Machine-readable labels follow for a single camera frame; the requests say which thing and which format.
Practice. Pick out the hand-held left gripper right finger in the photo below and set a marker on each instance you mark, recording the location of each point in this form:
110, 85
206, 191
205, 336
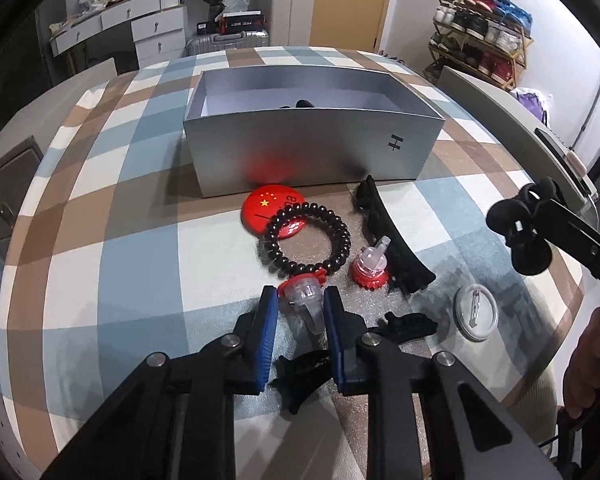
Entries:
336, 340

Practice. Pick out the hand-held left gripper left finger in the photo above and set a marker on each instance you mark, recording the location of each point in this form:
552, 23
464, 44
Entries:
263, 340

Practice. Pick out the clear red plastic cap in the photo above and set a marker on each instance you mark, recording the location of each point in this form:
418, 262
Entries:
302, 300
370, 267

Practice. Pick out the large black hair claw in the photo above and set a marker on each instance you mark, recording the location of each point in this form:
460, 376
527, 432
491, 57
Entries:
380, 225

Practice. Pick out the silver cardboard box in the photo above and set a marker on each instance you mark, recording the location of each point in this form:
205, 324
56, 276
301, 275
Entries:
305, 150

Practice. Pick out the person's right hand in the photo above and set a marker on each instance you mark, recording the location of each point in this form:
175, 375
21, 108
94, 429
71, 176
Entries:
587, 360

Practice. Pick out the small black hair clip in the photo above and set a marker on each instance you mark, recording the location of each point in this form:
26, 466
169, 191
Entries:
410, 325
300, 370

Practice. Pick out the red round badge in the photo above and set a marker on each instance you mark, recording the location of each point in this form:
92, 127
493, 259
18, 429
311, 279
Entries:
260, 210

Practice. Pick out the clear round badge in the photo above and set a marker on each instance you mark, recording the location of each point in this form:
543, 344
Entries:
475, 312

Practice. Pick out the purple cloth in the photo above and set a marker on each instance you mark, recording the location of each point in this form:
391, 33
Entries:
530, 100

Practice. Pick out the long grey board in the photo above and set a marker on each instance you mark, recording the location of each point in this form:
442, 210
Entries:
505, 110

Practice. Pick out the plaid blanket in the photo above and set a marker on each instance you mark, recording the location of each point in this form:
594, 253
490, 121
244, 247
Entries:
130, 260

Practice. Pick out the wooden shoe rack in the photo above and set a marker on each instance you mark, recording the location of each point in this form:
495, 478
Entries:
480, 35

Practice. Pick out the black item in box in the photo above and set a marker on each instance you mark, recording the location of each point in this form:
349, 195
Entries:
300, 104

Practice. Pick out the grey bedside cabinet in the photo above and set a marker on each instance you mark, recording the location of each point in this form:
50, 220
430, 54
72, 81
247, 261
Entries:
5, 195

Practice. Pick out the silver suitcase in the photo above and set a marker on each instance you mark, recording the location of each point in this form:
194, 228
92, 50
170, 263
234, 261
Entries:
230, 42

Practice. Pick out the wooden door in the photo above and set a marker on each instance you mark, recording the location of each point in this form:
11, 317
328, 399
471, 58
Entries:
350, 5

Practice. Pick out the small black box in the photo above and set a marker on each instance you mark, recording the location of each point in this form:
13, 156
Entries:
206, 26

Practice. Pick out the red black flat box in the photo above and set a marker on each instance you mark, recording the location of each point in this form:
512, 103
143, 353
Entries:
240, 21

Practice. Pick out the short grey board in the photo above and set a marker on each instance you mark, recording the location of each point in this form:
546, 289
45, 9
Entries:
87, 72

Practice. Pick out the white drawer desk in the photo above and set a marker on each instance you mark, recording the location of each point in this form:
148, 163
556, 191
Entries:
150, 25

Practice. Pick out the pile of desk clutter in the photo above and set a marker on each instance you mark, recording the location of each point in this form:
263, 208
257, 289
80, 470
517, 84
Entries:
95, 2

